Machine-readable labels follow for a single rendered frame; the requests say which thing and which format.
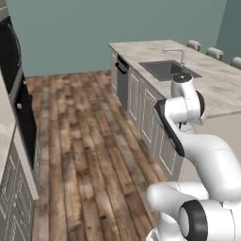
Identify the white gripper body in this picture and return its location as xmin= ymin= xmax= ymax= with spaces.
xmin=177 ymin=121 xmax=199 ymax=135

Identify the grey panelled cupboard door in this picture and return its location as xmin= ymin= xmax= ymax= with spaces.
xmin=157 ymin=124 xmax=177 ymax=176
xmin=140 ymin=88 xmax=157 ymax=143
xmin=128 ymin=71 xmax=141 ymax=122

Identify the grey sink basin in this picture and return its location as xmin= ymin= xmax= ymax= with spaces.
xmin=138 ymin=59 xmax=202 ymax=82

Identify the silver tap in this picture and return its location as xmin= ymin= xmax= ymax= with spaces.
xmin=162 ymin=47 xmax=186 ymax=68

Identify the dark grey dishwasher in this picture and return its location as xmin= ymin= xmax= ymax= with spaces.
xmin=115 ymin=54 xmax=131 ymax=111

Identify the narrow grey cupboard door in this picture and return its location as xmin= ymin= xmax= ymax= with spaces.
xmin=110 ymin=49 xmax=119 ymax=92

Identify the grey cupboard run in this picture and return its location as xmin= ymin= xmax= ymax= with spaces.
xmin=0 ymin=125 xmax=40 ymax=241

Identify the black dishwasher handle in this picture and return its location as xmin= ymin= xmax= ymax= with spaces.
xmin=114 ymin=62 xmax=128 ymax=75

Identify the black wall microwave oven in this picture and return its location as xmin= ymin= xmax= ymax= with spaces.
xmin=0 ymin=16 xmax=24 ymax=96

